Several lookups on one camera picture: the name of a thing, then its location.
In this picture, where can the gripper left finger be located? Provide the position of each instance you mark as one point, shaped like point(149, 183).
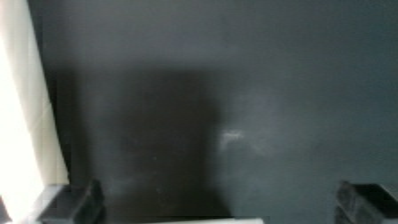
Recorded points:
point(76, 206)

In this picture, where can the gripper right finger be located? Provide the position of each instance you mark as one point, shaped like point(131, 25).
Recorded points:
point(367, 203)

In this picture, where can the white drawer box with knob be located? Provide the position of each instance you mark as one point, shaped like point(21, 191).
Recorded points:
point(216, 221)

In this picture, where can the white drawer cabinet frame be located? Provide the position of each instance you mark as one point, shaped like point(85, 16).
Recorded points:
point(33, 166)

